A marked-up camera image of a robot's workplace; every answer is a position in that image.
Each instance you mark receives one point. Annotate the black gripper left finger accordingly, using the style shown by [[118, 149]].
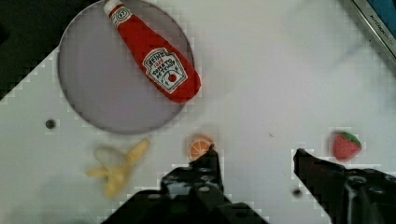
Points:
[[188, 195]]

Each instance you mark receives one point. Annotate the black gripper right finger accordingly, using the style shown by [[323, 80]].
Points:
[[348, 196]]

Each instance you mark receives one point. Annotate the red plush ketchup bottle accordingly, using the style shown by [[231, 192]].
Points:
[[165, 66]]

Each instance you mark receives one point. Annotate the lavender round plate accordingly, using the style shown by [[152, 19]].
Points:
[[102, 82]]

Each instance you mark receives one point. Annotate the red strawberry toy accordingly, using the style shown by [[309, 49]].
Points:
[[346, 146]]

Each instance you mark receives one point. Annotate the orange slice toy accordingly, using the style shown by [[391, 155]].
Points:
[[199, 145]]

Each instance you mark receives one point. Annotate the yellow plush peeled banana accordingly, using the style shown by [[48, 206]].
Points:
[[116, 166]]

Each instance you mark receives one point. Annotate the silver toaster oven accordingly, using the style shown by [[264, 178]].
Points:
[[377, 21]]

